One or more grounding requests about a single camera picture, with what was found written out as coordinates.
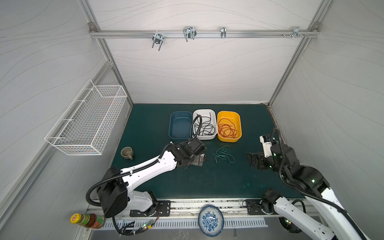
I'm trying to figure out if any right metal bolt bracket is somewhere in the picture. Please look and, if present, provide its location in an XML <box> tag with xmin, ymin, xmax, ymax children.
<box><xmin>282</xmin><ymin>27</ymin><xmax>309</xmax><ymax>39</ymax></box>

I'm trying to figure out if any blue white patterned plate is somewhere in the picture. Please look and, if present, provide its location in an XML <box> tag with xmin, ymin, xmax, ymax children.
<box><xmin>198</xmin><ymin>205</ymin><xmax>224</xmax><ymax>237</ymax></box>

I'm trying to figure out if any white vent strip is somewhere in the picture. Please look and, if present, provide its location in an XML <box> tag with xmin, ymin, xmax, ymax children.
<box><xmin>116</xmin><ymin>217</ymin><xmax>268</xmax><ymax>230</ymax></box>

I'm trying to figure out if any left metal U-bolt clamp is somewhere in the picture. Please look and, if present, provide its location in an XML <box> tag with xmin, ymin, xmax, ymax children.
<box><xmin>152</xmin><ymin>33</ymin><xmax>164</xmax><ymax>51</ymax></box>

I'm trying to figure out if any green cable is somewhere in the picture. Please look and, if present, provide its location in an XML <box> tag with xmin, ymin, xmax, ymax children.
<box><xmin>212</xmin><ymin>145</ymin><xmax>236</xmax><ymax>164</ymax></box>

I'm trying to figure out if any white plastic bin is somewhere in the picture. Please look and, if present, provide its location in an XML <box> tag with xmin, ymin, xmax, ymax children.
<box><xmin>192</xmin><ymin>109</ymin><xmax>218</xmax><ymax>141</ymax></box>

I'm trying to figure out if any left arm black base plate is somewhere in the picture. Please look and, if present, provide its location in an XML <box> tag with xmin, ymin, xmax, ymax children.
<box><xmin>130</xmin><ymin>201</ymin><xmax>171</xmax><ymax>218</ymax></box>

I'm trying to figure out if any sauce bottle yellow cap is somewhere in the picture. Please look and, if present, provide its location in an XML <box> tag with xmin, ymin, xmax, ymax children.
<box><xmin>70</xmin><ymin>213</ymin><xmax>106</xmax><ymax>229</ymax></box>

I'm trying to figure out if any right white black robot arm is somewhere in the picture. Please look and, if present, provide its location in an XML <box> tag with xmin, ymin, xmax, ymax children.
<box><xmin>245</xmin><ymin>128</ymin><xmax>368</xmax><ymax>240</ymax></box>

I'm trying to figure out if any middle metal U-bolt clamp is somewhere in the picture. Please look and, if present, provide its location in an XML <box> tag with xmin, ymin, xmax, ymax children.
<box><xmin>183</xmin><ymin>26</ymin><xmax>197</xmax><ymax>42</ymax></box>

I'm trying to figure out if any white wire wall basket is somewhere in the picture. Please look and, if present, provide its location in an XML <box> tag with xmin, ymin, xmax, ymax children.
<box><xmin>45</xmin><ymin>80</ymin><xmax>127</xmax><ymax>156</ymax></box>

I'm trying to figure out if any yellow plastic bin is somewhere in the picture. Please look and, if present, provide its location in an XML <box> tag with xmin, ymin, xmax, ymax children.
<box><xmin>217</xmin><ymin>111</ymin><xmax>242</xmax><ymax>143</ymax></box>

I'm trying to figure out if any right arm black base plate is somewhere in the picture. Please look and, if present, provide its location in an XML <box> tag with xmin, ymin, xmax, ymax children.
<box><xmin>242</xmin><ymin>199</ymin><xmax>271</xmax><ymax>216</ymax></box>

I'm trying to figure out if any beige mug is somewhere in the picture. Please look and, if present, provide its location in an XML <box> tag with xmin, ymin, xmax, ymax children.
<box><xmin>121</xmin><ymin>147</ymin><xmax>134</xmax><ymax>160</ymax></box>

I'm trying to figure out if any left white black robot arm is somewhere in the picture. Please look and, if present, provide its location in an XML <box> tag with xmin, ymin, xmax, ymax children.
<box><xmin>86</xmin><ymin>130</ymin><xmax>207</xmax><ymax>218</ymax></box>

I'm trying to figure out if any metal crossbar rail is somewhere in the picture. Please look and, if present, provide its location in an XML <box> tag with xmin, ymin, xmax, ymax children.
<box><xmin>90</xmin><ymin>29</ymin><xmax>321</xmax><ymax>39</ymax></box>

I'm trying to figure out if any aluminium front rail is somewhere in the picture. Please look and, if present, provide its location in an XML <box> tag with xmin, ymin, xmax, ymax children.
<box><xmin>86</xmin><ymin>197</ymin><xmax>331</xmax><ymax>219</ymax></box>

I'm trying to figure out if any metal u-bolt clamp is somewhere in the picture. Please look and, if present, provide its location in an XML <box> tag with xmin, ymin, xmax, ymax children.
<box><xmin>183</xmin><ymin>26</ymin><xmax>197</xmax><ymax>42</ymax></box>
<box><xmin>152</xmin><ymin>33</ymin><xmax>164</xmax><ymax>51</ymax></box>

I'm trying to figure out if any black cable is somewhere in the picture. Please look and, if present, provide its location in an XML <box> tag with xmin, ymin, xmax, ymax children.
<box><xmin>194</xmin><ymin>112</ymin><xmax>217</xmax><ymax>137</ymax></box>

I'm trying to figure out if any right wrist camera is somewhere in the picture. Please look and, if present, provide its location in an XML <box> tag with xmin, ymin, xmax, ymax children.
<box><xmin>260</xmin><ymin>135</ymin><xmax>273</xmax><ymax>158</ymax></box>

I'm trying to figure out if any blue plastic bin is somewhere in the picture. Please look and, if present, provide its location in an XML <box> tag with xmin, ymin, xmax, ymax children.
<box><xmin>169</xmin><ymin>111</ymin><xmax>193</xmax><ymax>143</ymax></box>

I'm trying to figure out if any red cable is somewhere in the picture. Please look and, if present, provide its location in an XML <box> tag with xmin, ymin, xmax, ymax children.
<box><xmin>218</xmin><ymin>117</ymin><xmax>239</xmax><ymax>139</ymax></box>

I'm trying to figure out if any small metal hook clamp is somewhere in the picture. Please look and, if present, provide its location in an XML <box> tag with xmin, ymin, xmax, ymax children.
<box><xmin>221</xmin><ymin>27</ymin><xmax>227</xmax><ymax>39</ymax></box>

